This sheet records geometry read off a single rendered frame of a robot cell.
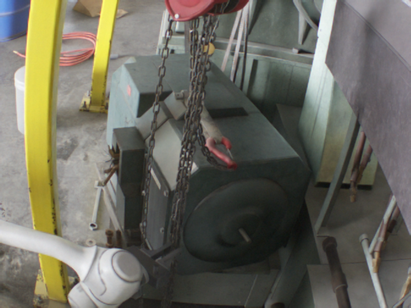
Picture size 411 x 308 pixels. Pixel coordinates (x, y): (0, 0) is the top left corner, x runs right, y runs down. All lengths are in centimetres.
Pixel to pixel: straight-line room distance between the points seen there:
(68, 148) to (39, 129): 147
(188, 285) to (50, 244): 102
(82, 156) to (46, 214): 124
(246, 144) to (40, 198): 69
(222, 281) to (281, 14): 115
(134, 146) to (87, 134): 151
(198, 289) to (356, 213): 70
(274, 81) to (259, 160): 89
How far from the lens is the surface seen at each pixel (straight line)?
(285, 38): 228
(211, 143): 144
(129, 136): 162
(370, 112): 132
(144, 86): 168
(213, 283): 202
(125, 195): 167
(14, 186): 265
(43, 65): 138
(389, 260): 167
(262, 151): 151
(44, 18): 133
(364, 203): 188
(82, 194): 260
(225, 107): 162
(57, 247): 109
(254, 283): 203
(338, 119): 182
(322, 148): 182
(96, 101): 333
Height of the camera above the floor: 162
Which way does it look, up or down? 32 degrees down
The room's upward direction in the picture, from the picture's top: 11 degrees clockwise
